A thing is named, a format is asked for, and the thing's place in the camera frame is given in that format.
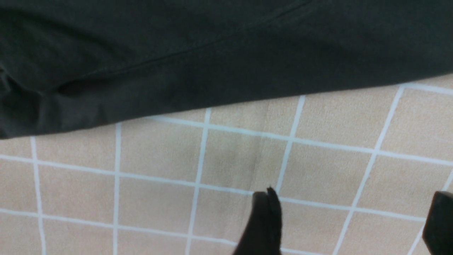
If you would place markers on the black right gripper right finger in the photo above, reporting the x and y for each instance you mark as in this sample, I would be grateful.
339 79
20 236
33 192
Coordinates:
438 229

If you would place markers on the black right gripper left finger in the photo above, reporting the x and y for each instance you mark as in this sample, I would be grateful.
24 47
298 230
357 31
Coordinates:
262 234

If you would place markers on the dark gray long-sleeve top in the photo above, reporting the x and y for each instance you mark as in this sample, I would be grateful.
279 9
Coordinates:
68 65

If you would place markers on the beige grid-pattern tablecloth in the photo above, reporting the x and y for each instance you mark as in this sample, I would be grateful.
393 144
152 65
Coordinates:
355 171

